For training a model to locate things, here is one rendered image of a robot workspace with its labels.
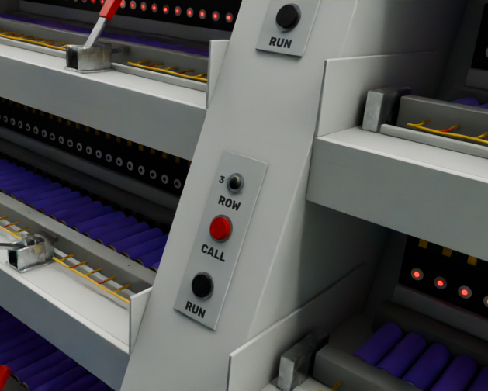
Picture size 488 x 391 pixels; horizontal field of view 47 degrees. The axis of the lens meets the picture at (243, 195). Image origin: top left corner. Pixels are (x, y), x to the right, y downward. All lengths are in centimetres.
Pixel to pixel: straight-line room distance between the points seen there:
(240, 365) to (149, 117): 21
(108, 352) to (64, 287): 10
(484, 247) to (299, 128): 14
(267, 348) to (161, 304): 9
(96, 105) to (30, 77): 11
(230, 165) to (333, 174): 8
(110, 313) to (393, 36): 32
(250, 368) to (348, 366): 7
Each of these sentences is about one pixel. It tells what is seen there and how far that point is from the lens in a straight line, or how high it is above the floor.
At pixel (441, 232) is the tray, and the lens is 35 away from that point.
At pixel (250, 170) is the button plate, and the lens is 39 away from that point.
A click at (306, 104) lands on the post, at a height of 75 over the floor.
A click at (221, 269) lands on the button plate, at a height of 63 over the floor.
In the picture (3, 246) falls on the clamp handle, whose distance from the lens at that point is 56.
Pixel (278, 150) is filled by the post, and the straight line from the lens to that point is 38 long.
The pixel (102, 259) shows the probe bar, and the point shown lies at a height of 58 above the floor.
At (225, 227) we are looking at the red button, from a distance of 39.
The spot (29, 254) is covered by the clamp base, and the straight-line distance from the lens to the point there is 58.
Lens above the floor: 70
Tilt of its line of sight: 3 degrees down
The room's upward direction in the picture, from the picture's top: 18 degrees clockwise
